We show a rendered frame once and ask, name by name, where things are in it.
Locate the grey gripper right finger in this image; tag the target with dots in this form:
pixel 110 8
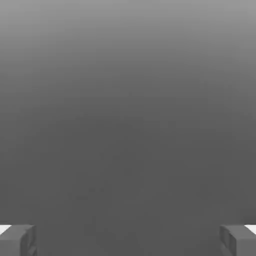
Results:
pixel 240 242

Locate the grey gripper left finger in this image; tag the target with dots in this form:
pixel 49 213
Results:
pixel 14 242

